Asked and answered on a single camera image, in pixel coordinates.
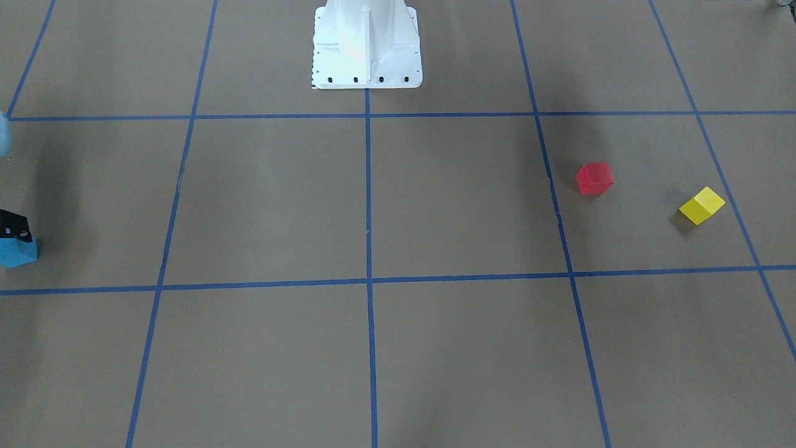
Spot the blue block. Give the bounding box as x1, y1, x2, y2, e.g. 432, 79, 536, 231
1, 238, 38, 268

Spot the red block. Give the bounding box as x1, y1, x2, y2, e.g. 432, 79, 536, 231
575, 162, 615, 195

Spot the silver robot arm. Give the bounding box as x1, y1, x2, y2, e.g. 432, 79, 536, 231
1, 111, 32, 243

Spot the yellow block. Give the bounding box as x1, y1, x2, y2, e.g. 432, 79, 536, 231
678, 187, 726, 226

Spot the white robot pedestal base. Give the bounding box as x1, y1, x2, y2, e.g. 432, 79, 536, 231
311, 1, 423, 89

